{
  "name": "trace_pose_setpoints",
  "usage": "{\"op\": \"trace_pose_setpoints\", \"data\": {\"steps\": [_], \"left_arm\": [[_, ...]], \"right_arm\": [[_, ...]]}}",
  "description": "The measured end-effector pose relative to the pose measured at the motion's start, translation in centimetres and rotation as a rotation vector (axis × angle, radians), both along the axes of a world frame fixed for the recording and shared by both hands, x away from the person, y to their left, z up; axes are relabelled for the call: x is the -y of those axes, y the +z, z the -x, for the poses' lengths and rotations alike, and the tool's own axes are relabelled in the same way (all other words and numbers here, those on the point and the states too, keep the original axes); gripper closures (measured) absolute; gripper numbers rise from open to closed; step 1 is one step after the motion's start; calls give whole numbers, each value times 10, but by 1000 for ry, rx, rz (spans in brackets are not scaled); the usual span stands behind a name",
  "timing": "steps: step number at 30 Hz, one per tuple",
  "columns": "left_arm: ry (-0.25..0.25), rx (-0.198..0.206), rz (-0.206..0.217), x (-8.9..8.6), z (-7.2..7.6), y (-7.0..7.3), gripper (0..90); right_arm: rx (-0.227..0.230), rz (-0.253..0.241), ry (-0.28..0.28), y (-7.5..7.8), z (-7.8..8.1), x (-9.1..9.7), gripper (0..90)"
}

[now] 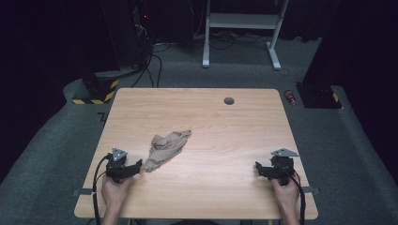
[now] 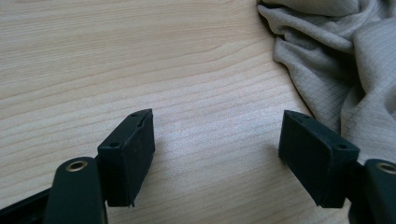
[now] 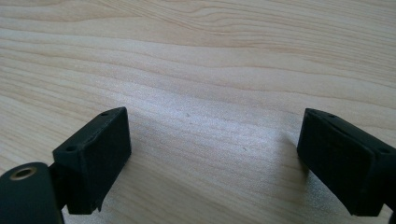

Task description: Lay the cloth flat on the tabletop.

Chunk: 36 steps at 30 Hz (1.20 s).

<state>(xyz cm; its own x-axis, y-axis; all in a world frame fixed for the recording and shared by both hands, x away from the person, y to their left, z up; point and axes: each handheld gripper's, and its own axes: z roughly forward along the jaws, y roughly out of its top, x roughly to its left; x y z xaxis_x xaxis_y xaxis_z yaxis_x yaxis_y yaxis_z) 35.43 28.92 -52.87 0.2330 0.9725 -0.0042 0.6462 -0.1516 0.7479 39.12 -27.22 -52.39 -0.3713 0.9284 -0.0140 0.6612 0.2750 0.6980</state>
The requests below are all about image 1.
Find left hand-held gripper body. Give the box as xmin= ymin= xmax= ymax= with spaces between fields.
xmin=105 ymin=147 xmax=130 ymax=184

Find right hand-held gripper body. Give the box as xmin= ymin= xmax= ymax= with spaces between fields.
xmin=270 ymin=147 xmax=300 ymax=188

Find beige cloth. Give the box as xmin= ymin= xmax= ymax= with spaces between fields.
xmin=143 ymin=129 xmax=192 ymax=173

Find person's left hand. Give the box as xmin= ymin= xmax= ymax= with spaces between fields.
xmin=101 ymin=174 xmax=134 ymax=217

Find person's right hand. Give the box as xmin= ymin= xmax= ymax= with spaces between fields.
xmin=271 ymin=178 xmax=301 ymax=217

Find red can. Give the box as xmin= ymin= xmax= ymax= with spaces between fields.
xmin=283 ymin=89 xmax=298 ymax=106

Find black yellow striped stand base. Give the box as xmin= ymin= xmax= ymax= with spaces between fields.
xmin=72 ymin=78 xmax=120 ymax=106

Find dark equipment rack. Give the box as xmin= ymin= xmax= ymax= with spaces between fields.
xmin=132 ymin=0 xmax=155 ymax=68

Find left hand-held gripper black cable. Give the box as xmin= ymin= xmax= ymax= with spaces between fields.
xmin=92 ymin=153 xmax=113 ymax=225

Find hand-held gripper black cable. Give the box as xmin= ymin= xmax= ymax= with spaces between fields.
xmin=289 ymin=170 xmax=307 ymax=225
xmin=92 ymin=153 xmax=113 ymax=225

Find right hand-held gripper black cable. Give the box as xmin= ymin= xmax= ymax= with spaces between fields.
xmin=289 ymin=170 xmax=307 ymax=225

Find black floor cables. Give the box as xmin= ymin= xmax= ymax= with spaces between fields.
xmin=130 ymin=41 xmax=164 ymax=89

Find cable bundle under white stand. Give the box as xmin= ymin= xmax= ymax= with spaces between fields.
xmin=193 ymin=29 xmax=273 ymax=51

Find white metal stand frame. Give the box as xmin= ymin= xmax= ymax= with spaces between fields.
xmin=201 ymin=0 xmax=290 ymax=71

